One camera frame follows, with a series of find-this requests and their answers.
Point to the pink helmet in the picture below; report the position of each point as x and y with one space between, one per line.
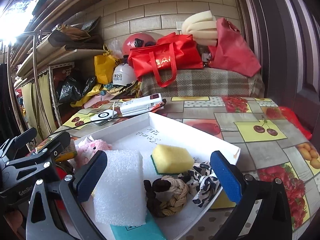
137 40

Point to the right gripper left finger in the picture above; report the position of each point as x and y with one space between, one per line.
89 174

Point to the white helmet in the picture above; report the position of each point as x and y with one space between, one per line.
123 75

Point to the teal tissue pack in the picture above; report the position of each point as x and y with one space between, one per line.
147 231

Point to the red glossy tote bag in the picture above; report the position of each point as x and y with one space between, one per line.
163 60

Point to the cream foam roll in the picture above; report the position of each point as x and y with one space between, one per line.
202 26

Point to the metal clothes rail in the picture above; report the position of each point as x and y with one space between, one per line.
37 35

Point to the yellow sponge piece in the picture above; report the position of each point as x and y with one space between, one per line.
223 202

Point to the plaid covered bench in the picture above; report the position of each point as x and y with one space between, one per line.
206 82

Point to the white shallow tray box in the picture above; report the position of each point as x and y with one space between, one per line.
150 147

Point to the black white scrunchie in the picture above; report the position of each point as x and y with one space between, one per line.
203 183

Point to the wooden shelf rack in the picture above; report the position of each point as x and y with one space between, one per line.
53 66

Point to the white round charger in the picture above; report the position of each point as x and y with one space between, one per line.
103 117

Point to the brown wooden door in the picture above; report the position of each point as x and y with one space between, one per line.
284 36

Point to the fruit print tablecloth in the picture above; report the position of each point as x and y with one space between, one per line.
271 146

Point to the pink pig plush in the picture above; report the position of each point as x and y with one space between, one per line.
87 148

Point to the brown paper bag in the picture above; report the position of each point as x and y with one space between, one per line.
84 35

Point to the person's left hand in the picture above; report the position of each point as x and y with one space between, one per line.
14 219

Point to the red plastic bag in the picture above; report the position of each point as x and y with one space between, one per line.
291 117

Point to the white power bank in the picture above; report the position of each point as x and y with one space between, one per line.
140 105

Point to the white foam block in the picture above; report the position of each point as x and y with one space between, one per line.
119 196

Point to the dark red fabric bag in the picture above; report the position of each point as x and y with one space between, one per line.
232 53

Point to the red plush toy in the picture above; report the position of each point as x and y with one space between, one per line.
61 174

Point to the yellow shopping bag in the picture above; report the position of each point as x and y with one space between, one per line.
104 66

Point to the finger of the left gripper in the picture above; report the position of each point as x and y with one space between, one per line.
18 142
54 146

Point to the yellow tissue pack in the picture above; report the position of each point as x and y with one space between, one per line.
68 153

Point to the yellow green scrub sponge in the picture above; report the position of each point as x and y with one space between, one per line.
171 159

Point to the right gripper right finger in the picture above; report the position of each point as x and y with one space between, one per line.
229 176

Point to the black plastic bag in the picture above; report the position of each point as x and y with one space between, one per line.
72 90

